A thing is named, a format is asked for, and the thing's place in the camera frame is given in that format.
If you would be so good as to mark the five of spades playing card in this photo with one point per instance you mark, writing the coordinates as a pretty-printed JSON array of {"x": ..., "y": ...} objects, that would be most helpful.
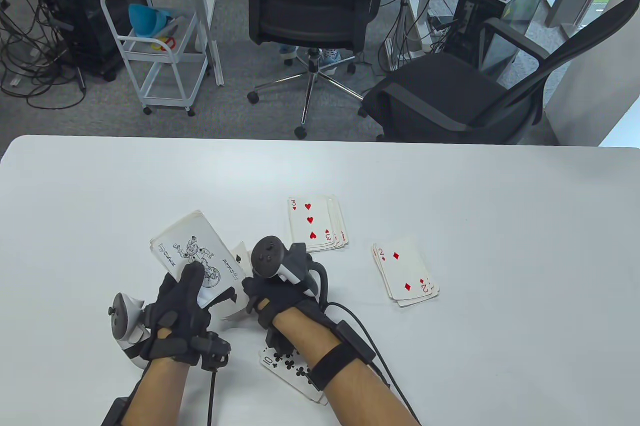
[{"x": 239, "y": 252}]

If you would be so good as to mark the blue plastic funnel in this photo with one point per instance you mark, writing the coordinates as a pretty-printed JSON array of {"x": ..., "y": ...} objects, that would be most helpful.
[{"x": 142, "y": 21}]

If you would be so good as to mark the ten of clubs playing card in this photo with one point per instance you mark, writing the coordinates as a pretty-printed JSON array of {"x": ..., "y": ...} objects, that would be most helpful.
[{"x": 287, "y": 367}]

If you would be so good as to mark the black mesh office chair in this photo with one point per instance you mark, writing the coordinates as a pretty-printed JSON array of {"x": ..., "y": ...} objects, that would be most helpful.
[
  {"x": 300, "y": 16},
  {"x": 435, "y": 91}
]

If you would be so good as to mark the person's right hand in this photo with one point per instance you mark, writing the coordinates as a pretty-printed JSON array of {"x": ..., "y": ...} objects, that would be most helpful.
[{"x": 295, "y": 303}]

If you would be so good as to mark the pile of heart playing cards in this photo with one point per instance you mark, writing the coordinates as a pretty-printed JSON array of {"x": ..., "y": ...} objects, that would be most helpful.
[{"x": 341, "y": 226}]

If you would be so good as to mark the black glass computer tower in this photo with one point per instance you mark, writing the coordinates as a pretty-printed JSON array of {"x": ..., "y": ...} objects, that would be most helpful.
[{"x": 490, "y": 1}]

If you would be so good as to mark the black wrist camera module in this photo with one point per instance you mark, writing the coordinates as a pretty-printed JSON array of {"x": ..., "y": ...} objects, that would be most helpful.
[
  {"x": 280, "y": 338},
  {"x": 210, "y": 346}
]

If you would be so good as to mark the person's left hand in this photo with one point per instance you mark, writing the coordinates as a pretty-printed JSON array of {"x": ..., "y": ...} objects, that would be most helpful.
[{"x": 175, "y": 316}]

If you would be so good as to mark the grey white VR controller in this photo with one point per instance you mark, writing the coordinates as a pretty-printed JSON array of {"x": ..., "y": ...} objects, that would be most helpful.
[
  {"x": 267, "y": 256},
  {"x": 122, "y": 321}
]

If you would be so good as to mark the pile of diamond playing cards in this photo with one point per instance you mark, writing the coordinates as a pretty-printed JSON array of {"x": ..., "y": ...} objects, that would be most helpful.
[{"x": 434, "y": 293}]

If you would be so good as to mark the two of diamonds playing card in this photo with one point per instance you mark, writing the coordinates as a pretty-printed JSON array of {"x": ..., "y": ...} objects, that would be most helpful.
[{"x": 410, "y": 266}]

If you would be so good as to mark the person's right forearm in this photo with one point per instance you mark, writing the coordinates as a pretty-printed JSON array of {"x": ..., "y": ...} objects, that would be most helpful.
[{"x": 360, "y": 396}]

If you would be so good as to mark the pile of club playing cards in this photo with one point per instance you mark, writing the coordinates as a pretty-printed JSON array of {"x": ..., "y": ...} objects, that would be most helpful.
[{"x": 315, "y": 394}]

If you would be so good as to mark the deck of playing cards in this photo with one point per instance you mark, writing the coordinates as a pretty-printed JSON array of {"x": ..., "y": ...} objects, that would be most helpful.
[{"x": 175, "y": 241}]

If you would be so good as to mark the person's left forearm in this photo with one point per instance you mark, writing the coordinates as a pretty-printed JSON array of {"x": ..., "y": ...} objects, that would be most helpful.
[{"x": 155, "y": 391}]

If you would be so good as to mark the three of hearts playing card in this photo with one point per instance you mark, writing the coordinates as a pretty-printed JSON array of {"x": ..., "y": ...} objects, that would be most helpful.
[{"x": 320, "y": 216}]

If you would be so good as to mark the white power strip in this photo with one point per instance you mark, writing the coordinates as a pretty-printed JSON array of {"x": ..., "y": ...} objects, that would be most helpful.
[{"x": 436, "y": 31}]

